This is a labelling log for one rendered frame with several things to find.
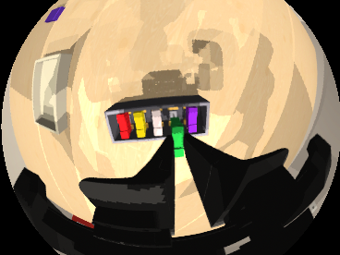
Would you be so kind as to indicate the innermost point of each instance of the green fuse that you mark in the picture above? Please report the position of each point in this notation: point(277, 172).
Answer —
point(177, 130)

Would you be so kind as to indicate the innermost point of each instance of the purple flat rectangular block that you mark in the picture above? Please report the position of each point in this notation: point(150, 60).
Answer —
point(55, 14)

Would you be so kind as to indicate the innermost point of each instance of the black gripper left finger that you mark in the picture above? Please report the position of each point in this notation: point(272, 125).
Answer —
point(152, 188)

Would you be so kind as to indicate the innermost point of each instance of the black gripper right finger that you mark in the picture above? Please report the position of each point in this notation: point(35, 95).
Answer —
point(220, 177)

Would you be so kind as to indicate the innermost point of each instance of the purple fuse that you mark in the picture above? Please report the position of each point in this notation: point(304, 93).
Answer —
point(191, 118)

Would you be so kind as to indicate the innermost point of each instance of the white fuse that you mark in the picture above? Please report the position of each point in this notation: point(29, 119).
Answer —
point(157, 122)

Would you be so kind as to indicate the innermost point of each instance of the white shallow tray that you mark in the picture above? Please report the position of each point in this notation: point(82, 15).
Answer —
point(49, 92)

